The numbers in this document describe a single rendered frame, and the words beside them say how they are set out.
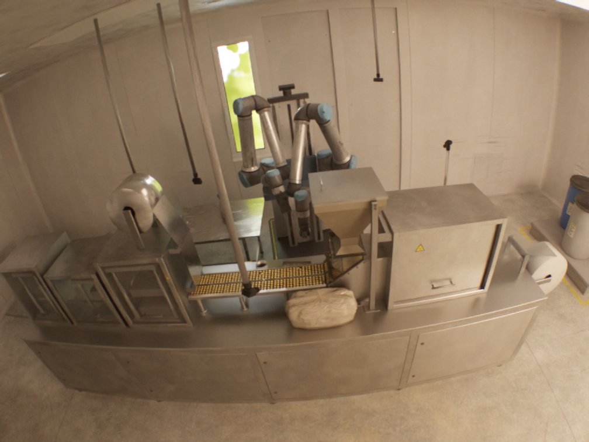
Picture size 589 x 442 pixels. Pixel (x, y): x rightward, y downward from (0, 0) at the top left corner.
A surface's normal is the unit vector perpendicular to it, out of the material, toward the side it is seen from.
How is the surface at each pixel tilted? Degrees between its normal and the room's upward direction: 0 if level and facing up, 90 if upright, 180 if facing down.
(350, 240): 90
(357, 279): 90
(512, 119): 90
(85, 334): 0
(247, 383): 90
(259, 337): 0
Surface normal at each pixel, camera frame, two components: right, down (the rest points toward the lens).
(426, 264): 0.01, 0.52
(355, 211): 0.06, 0.82
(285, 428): -0.12, -0.84
